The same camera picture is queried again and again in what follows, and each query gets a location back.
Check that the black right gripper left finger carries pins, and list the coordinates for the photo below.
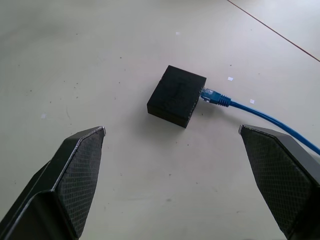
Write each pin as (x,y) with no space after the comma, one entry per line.
(72,180)

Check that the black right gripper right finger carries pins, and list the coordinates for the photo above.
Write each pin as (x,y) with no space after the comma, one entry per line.
(280,175)

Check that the black rectangular box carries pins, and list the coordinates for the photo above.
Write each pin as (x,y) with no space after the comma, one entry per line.
(176,96)

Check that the small white paper scrap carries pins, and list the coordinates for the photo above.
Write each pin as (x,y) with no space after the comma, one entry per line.
(252,101)
(230,79)

